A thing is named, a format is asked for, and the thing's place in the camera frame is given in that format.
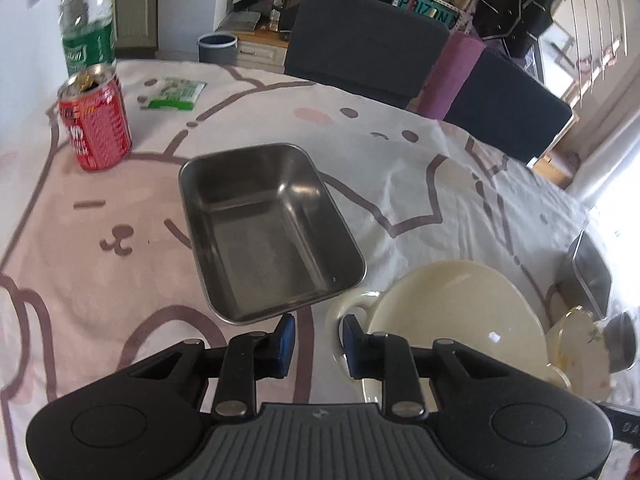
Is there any black vest white trim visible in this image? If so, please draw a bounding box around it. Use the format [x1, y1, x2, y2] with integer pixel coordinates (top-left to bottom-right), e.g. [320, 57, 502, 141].
[472, 0, 568, 41]

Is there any teal sign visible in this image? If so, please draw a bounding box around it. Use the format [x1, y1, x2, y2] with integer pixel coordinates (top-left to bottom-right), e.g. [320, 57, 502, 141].
[393, 0, 460, 31]

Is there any small steel container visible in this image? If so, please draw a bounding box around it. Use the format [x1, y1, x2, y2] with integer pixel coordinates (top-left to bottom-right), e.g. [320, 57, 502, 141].
[567, 229, 613, 322]

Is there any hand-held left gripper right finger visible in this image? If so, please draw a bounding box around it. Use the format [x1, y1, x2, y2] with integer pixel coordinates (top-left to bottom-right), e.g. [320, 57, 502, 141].
[341, 313, 512, 422]

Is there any grey trash bin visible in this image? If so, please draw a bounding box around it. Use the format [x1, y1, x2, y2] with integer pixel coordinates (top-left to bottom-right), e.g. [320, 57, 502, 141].
[197, 32, 238, 66]

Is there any dark grey chair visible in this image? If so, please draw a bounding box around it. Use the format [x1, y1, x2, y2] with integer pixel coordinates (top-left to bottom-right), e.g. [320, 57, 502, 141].
[442, 47, 574, 163]
[284, 0, 451, 110]

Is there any cream bowl with handles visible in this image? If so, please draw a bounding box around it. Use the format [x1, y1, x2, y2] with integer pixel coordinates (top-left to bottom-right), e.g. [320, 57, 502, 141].
[325, 259, 573, 406]

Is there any white low drawer cabinet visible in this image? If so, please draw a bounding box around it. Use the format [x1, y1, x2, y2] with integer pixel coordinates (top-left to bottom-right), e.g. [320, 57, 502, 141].
[216, 10, 293, 72]

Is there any pale yellow floral bowl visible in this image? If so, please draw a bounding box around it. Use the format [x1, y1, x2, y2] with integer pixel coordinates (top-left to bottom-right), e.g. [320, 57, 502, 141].
[544, 306, 617, 403]

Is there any large rectangular steel tray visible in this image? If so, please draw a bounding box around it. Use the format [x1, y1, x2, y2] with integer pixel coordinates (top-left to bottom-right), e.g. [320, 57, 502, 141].
[178, 142, 367, 326]

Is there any green label plastic water bottle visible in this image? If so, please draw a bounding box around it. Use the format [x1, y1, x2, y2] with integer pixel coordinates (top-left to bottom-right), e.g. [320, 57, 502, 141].
[59, 0, 118, 78]

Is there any red soda can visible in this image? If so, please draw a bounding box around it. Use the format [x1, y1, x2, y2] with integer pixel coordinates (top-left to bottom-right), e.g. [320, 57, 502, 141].
[57, 64, 133, 172]

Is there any green snack packet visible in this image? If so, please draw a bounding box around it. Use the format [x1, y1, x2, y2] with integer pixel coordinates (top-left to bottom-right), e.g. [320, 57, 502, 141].
[140, 76, 207, 112]

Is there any bear print tablecloth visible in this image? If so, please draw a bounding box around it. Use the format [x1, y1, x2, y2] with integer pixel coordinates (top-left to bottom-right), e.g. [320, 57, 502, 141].
[0, 57, 640, 480]

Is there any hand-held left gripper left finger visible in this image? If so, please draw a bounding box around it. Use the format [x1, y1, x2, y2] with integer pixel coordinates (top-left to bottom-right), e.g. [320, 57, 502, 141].
[127, 312, 297, 422]

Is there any small round steel bowl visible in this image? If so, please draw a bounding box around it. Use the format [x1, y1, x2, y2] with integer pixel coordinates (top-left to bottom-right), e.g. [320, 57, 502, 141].
[602, 310, 640, 374]

